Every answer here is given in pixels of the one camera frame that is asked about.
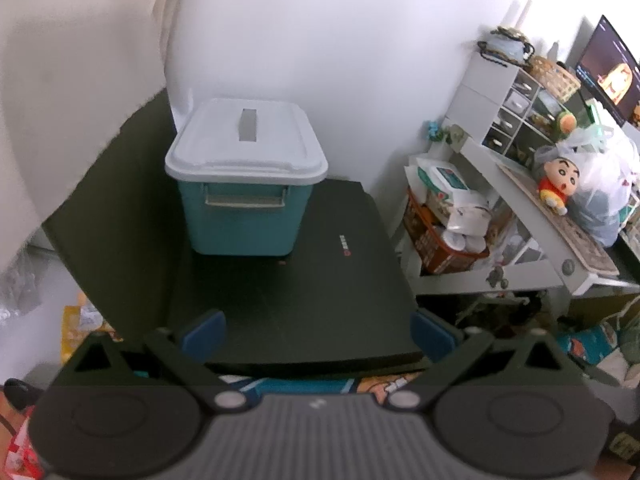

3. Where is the crumpled clear plastic bag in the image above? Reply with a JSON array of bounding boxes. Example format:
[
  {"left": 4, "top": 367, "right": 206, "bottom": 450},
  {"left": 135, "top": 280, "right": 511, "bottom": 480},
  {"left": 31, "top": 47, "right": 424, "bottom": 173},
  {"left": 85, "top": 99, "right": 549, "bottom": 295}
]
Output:
[{"left": 0, "top": 250, "right": 43, "bottom": 321}]

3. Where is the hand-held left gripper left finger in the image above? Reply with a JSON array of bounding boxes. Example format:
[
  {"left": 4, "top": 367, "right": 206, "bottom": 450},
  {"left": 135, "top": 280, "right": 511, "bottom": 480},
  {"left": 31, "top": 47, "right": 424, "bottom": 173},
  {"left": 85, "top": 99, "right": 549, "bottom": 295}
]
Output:
[{"left": 50, "top": 309, "right": 261, "bottom": 413}]

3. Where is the wet wipes pack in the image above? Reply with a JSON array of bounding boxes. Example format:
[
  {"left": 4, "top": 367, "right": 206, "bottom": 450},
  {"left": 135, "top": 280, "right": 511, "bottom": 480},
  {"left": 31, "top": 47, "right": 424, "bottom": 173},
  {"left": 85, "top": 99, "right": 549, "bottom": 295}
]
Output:
[{"left": 415, "top": 157, "right": 473, "bottom": 196}]

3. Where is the white bin lid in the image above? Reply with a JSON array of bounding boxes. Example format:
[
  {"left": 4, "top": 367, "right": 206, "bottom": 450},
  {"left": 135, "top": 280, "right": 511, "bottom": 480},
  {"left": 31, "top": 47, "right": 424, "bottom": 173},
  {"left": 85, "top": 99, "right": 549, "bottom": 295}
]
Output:
[{"left": 165, "top": 98, "right": 329, "bottom": 186}]

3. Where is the red printed bag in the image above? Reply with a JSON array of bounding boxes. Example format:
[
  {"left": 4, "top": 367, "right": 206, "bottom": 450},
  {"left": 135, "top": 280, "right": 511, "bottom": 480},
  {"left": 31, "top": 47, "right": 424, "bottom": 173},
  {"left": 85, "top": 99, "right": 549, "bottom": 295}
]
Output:
[{"left": 0, "top": 395, "right": 46, "bottom": 480}]

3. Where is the wicker basket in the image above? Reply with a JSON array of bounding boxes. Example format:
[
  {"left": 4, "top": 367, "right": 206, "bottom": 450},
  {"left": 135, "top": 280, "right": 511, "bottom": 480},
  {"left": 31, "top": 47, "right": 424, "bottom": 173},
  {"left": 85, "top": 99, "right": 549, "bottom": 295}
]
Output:
[{"left": 527, "top": 55, "right": 581, "bottom": 103}]

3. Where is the cartoon boy plush red shirt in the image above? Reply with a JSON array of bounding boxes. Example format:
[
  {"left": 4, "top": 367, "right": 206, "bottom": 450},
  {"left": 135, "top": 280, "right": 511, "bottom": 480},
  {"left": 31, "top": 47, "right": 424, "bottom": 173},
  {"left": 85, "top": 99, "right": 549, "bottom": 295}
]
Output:
[{"left": 536, "top": 156, "right": 583, "bottom": 216}]

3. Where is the white tissue pack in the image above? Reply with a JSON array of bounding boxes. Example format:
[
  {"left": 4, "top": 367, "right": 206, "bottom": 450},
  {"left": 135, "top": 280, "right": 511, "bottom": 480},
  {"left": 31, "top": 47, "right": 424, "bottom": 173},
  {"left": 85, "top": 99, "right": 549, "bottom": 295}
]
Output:
[{"left": 440, "top": 200, "right": 493, "bottom": 236}]

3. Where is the black object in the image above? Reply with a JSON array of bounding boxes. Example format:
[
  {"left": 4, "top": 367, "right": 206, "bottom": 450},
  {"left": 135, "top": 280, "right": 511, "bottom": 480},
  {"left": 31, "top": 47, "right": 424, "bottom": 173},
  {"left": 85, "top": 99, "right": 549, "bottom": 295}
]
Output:
[{"left": 4, "top": 379, "right": 43, "bottom": 410}]

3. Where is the dark green panel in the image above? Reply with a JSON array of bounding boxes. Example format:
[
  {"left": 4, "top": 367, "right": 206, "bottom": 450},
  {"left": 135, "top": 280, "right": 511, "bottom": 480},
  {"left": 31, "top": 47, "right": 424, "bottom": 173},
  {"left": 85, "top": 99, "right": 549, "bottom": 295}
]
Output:
[{"left": 42, "top": 87, "right": 201, "bottom": 341}]

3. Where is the pile of face masks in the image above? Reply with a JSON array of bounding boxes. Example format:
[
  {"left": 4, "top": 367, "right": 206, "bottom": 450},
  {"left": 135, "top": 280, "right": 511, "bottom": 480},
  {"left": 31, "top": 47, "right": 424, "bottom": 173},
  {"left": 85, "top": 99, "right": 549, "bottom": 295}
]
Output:
[{"left": 476, "top": 27, "right": 536, "bottom": 68}]

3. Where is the white side table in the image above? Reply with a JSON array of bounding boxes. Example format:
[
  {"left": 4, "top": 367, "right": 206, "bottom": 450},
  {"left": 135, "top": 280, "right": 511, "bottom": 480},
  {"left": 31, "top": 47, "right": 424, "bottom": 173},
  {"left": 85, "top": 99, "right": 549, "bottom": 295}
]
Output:
[{"left": 412, "top": 137, "right": 640, "bottom": 298}]

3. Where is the white drawer organizer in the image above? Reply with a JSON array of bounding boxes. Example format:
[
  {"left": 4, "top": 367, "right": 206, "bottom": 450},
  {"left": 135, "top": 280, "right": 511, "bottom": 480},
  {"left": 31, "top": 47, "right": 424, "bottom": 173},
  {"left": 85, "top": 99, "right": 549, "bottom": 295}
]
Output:
[{"left": 445, "top": 52, "right": 546, "bottom": 161}]

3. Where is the teal plastic storage bin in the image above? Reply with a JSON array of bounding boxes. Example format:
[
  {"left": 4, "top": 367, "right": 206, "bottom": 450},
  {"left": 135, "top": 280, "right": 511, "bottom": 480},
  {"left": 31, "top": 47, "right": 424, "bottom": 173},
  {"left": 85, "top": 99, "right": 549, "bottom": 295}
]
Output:
[{"left": 177, "top": 180, "right": 311, "bottom": 257}]

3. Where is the patterned table mat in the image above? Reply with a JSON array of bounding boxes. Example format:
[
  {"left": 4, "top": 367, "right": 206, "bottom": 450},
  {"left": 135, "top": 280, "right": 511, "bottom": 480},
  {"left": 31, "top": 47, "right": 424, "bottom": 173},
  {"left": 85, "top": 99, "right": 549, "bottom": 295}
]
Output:
[{"left": 495, "top": 162, "right": 621, "bottom": 276}]

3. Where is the yellow packet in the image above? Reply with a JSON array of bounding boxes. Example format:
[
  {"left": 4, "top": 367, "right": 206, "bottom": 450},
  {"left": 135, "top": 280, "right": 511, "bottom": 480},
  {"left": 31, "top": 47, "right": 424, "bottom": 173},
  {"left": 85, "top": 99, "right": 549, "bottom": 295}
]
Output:
[{"left": 61, "top": 302, "right": 121, "bottom": 366}]

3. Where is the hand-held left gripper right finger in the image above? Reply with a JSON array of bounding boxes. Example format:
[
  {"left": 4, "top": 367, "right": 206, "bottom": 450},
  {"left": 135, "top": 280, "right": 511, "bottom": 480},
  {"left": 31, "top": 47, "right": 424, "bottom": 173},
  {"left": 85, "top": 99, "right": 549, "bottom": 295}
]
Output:
[{"left": 385, "top": 309, "right": 588, "bottom": 413}]

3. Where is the orange plastic basket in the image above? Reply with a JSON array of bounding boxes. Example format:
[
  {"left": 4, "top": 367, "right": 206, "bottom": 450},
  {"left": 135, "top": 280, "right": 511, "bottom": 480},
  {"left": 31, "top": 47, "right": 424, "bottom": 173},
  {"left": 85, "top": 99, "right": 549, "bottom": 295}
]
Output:
[{"left": 404, "top": 187, "right": 493, "bottom": 276}]

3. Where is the beige curtain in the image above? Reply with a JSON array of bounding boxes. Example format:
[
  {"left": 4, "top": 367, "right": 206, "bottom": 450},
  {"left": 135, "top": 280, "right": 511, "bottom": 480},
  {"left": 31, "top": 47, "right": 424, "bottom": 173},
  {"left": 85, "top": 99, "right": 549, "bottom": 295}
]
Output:
[{"left": 0, "top": 0, "right": 186, "bottom": 266}]

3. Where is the printed cartoon blanket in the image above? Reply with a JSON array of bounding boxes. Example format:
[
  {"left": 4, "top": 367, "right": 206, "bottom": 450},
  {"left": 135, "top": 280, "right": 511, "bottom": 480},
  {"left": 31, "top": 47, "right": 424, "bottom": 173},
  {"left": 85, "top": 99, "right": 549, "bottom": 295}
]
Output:
[{"left": 215, "top": 305, "right": 640, "bottom": 406}]

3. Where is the monitor screen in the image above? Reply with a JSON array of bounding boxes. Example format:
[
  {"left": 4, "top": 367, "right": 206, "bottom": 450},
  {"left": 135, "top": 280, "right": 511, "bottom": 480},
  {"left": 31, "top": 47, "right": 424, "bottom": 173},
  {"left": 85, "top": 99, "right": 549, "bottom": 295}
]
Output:
[{"left": 575, "top": 15, "right": 640, "bottom": 128}]

